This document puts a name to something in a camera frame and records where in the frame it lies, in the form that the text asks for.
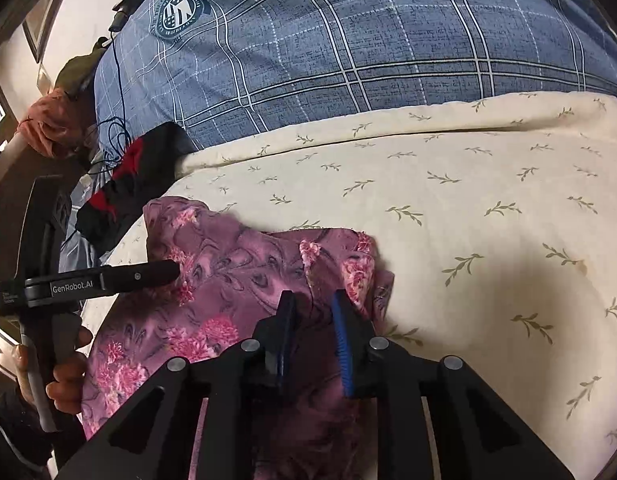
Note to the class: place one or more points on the blue plaid quilt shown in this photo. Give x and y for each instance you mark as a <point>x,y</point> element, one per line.
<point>338,50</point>

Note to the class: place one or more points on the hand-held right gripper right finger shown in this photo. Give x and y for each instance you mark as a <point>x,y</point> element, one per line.
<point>342,340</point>

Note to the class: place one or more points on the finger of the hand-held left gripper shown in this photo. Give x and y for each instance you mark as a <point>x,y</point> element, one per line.
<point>143,276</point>

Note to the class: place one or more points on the wall picture frame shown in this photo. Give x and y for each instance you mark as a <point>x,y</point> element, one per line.
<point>36,30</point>

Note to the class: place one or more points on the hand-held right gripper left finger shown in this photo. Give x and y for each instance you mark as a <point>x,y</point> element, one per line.
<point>287,330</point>

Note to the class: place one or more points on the olive green cloth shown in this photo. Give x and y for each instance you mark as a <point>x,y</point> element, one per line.
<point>81,67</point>

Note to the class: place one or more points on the purple floral garment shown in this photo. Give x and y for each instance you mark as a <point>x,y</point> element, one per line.
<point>228,270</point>

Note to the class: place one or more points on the pink cloth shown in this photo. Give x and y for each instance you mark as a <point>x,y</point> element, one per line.
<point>48,115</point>

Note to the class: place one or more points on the person's left hand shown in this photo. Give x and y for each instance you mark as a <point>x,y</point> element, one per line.
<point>68,385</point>

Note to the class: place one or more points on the white pole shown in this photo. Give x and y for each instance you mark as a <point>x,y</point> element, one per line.
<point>8,157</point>

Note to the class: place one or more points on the black and red garment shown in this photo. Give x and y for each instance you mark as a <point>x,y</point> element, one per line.
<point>138,180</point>

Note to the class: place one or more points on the cream leaf-print bedsheet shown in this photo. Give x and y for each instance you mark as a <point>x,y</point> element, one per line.
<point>488,235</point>

